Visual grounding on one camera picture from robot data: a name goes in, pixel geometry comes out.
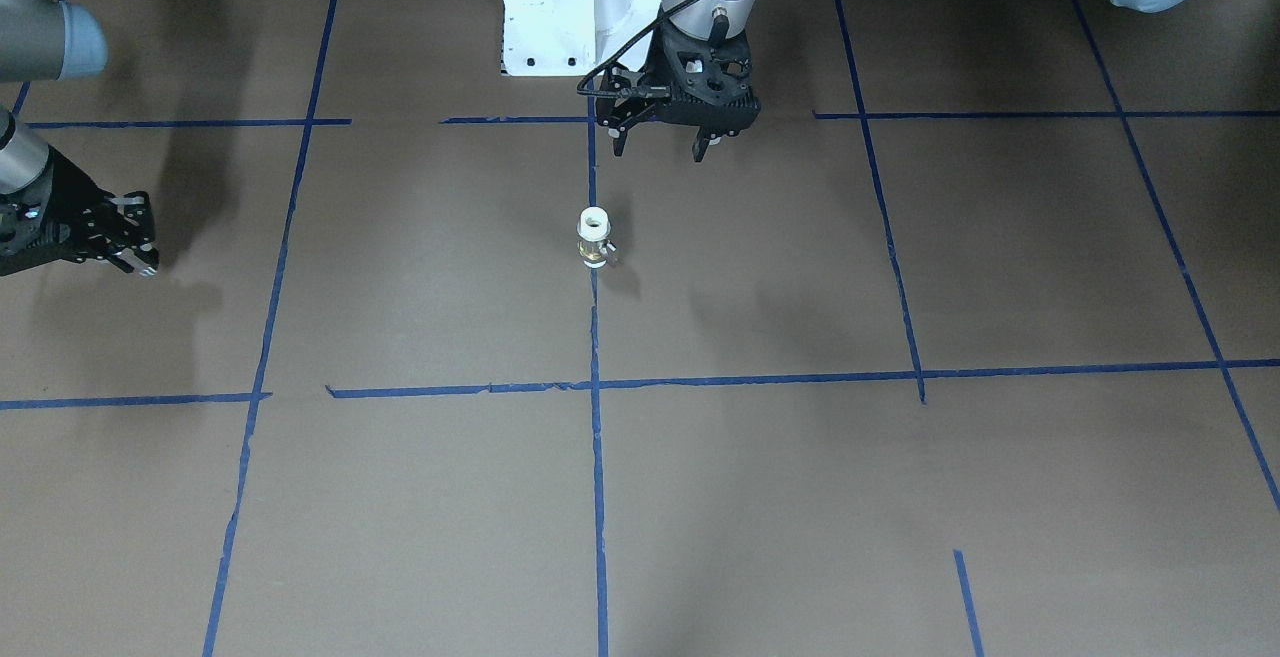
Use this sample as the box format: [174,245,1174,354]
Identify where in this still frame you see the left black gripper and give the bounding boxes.
[596,67,722,161]

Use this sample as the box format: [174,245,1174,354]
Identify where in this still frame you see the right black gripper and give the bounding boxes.
[1,152,160,277]

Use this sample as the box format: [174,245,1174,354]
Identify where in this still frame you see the silver pipe fitting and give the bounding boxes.
[577,206,611,245]

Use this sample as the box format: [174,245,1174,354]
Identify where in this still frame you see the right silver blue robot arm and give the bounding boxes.
[1,0,160,277]

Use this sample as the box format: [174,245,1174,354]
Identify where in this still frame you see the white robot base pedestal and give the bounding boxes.
[500,0,673,78]

